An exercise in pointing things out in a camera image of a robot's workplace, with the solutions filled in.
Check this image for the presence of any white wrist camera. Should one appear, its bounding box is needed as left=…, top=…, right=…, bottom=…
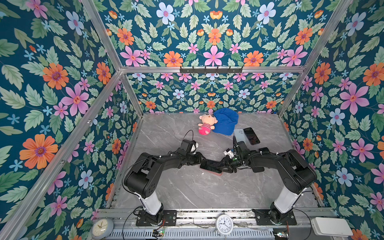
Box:
left=191, top=143, right=199, bottom=154
left=224, top=149, right=236, bottom=159

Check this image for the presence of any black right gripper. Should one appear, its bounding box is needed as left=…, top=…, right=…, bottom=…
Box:
left=215, top=155, right=243, bottom=173

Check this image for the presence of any beige round clock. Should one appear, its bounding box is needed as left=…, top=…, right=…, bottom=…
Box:
left=91, top=218, right=114, bottom=240

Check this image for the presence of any light blue phone case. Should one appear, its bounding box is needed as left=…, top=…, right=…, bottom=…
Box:
left=234, top=129, right=248, bottom=144

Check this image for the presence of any pink phone case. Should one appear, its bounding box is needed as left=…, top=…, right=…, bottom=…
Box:
left=200, top=168, right=223, bottom=176

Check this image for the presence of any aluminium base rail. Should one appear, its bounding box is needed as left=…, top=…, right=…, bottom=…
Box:
left=98, top=208, right=337, bottom=227

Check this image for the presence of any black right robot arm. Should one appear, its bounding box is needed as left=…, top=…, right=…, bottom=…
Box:
left=223, top=137, right=317, bottom=225

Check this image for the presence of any blue baseball cap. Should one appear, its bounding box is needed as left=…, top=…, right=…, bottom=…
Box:
left=213, top=108, right=239, bottom=136

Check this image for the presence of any pink plush pig toy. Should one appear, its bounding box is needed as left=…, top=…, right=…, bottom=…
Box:
left=198, top=114, right=218, bottom=136

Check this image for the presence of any blue-edged smartphone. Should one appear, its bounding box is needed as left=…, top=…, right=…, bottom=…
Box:
left=243, top=127, right=261, bottom=145

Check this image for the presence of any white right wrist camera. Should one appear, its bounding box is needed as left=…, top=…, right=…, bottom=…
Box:
left=224, top=149, right=236, bottom=159

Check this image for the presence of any purple-edged smartphone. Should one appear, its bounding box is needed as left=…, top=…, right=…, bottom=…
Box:
left=200, top=160, right=228, bottom=175

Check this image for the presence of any silver-edged black smartphone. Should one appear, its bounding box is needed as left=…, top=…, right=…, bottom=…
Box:
left=258, top=148, right=270, bottom=154

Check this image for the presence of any black hook rail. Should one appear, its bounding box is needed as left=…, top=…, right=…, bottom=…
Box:
left=179, top=66, right=243, bottom=75

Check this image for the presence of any white round clock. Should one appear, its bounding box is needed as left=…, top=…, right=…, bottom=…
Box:
left=216, top=214, right=234, bottom=236

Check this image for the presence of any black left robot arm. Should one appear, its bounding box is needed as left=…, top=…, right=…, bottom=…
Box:
left=122, top=140, right=203, bottom=226

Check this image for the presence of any white box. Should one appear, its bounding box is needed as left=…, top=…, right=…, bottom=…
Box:
left=311, top=217, right=353, bottom=237

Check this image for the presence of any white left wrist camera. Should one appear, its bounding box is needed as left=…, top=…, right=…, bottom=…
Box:
left=191, top=143, right=199, bottom=154

